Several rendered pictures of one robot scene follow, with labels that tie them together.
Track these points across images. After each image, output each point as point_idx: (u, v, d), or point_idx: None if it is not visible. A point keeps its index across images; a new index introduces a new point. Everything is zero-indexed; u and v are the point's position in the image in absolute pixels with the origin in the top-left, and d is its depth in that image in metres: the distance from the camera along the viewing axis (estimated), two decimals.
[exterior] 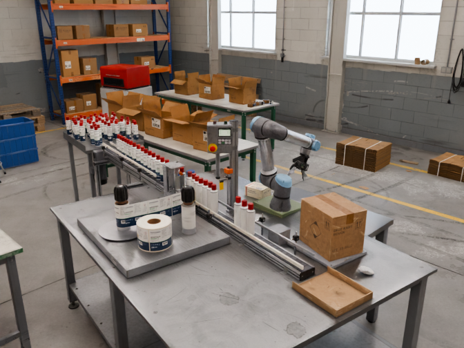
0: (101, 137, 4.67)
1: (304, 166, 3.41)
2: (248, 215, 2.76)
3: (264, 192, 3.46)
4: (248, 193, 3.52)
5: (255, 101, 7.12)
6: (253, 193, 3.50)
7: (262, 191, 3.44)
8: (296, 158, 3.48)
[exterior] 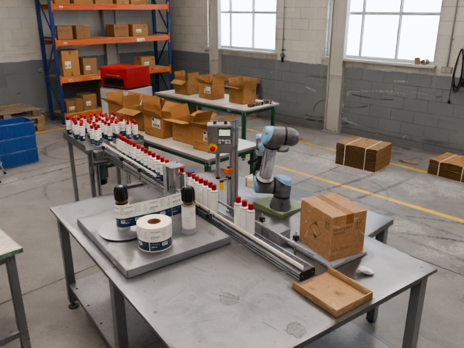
0: (101, 137, 4.67)
1: None
2: (248, 215, 2.76)
3: None
4: (248, 184, 3.50)
5: (255, 101, 7.12)
6: (253, 184, 3.47)
7: None
8: (253, 160, 3.46)
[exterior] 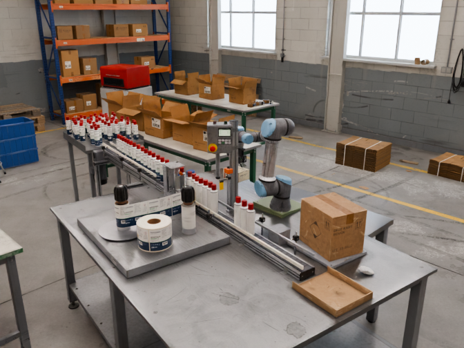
0: (101, 137, 4.67)
1: (242, 159, 3.47)
2: (248, 215, 2.76)
3: (240, 175, 3.47)
4: (226, 175, 3.54)
5: (255, 101, 7.12)
6: None
7: (237, 174, 3.44)
8: None
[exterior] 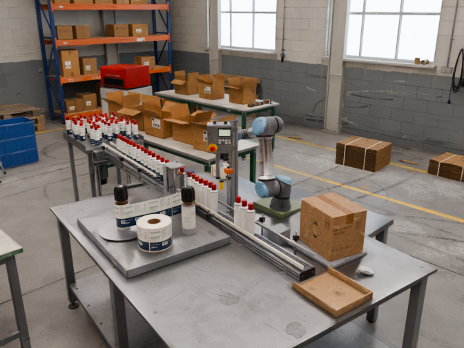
0: (101, 137, 4.67)
1: None
2: (248, 215, 2.76)
3: None
4: (214, 172, 3.60)
5: (255, 101, 7.12)
6: None
7: None
8: None
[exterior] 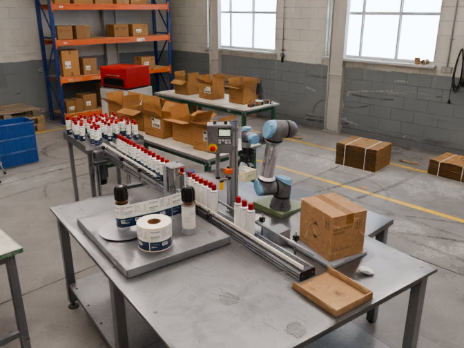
0: (101, 137, 4.67)
1: (250, 159, 3.46)
2: (248, 215, 2.76)
3: (248, 175, 3.46)
4: None
5: (255, 101, 7.12)
6: (237, 176, 3.51)
7: (245, 174, 3.44)
8: (238, 152, 3.50)
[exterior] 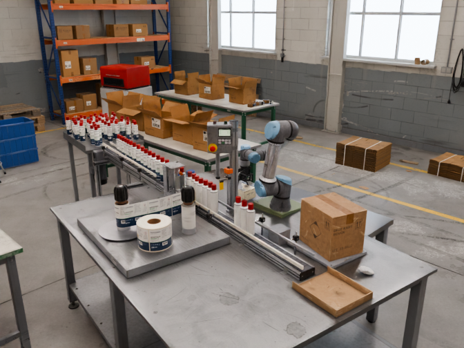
0: (101, 137, 4.67)
1: (248, 177, 3.41)
2: (248, 215, 2.76)
3: (247, 194, 3.41)
4: None
5: (255, 101, 7.12)
6: None
7: (244, 192, 3.38)
8: None
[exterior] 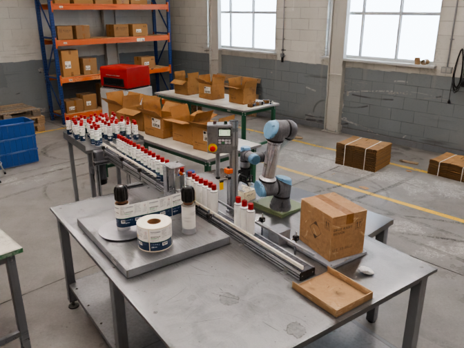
0: (101, 137, 4.67)
1: (248, 179, 3.41)
2: (248, 215, 2.76)
3: (246, 195, 3.41)
4: None
5: (255, 101, 7.12)
6: None
7: (244, 194, 3.39)
8: (237, 171, 3.44)
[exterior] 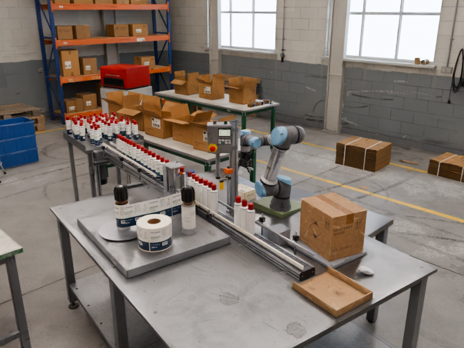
0: (101, 137, 4.67)
1: (248, 163, 3.37)
2: (248, 215, 2.76)
3: (246, 195, 3.41)
4: None
5: (255, 101, 7.12)
6: None
7: (244, 194, 3.39)
8: None
